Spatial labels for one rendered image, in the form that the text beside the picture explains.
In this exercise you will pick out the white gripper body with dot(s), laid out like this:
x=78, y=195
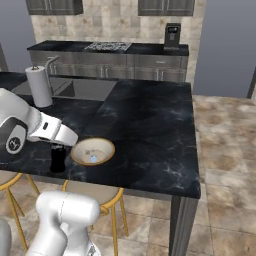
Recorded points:
x=66, y=134

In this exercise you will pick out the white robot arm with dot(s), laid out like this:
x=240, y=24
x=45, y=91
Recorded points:
x=20, y=120

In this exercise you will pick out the beige bowl with ice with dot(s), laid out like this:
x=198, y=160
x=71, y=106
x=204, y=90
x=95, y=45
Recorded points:
x=92, y=151

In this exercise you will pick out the dark kitchen island counter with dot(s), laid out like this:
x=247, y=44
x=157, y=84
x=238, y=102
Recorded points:
x=143, y=133

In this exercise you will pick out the dark sink basin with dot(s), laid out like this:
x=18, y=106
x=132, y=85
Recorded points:
x=71, y=88

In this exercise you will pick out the white paper towel roll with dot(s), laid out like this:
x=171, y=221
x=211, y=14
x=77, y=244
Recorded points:
x=39, y=87

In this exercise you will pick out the silver sink tap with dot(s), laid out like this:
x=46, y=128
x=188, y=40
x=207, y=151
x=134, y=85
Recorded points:
x=50, y=64

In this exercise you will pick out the yellow stool with grey seat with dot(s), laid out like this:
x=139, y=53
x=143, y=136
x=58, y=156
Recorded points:
x=106, y=200
x=10, y=190

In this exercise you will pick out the grey base cupboard run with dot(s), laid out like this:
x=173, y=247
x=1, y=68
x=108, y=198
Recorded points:
x=110, y=66

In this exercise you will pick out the black coffee machine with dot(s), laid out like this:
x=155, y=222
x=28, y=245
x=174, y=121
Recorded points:
x=172, y=36

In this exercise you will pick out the dark grey wall cupboard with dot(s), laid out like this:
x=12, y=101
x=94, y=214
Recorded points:
x=166, y=7
x=54, y=6

